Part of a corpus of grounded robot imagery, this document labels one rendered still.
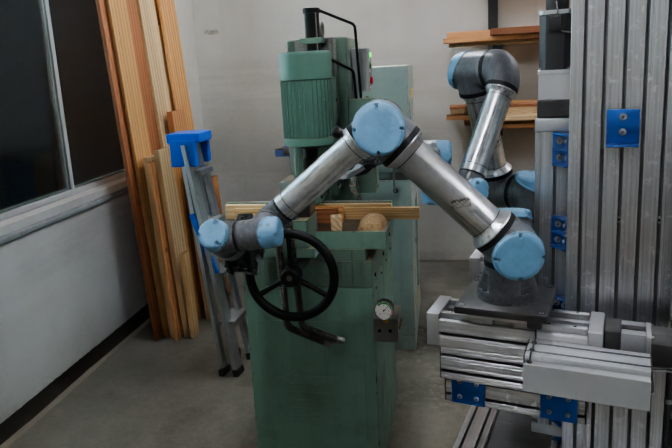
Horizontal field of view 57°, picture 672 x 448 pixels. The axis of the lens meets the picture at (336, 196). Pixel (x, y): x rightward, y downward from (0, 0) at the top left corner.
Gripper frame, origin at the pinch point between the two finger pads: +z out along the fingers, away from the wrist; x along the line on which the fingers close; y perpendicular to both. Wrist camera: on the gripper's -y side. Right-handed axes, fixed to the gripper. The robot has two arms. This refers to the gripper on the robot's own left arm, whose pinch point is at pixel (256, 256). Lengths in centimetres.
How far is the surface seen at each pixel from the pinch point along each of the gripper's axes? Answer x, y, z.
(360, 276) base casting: 26.2, 0.1, 27.4
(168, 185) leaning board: -94, -65, 121
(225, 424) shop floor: -38, 51, 90
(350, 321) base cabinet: 22.2, 13.6, 35.2
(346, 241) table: 22.2, -10.1, 21.5
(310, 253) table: 12.5, -4.3, 13.9
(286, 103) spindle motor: 2, -53, 8
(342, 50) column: 18, -80, 21
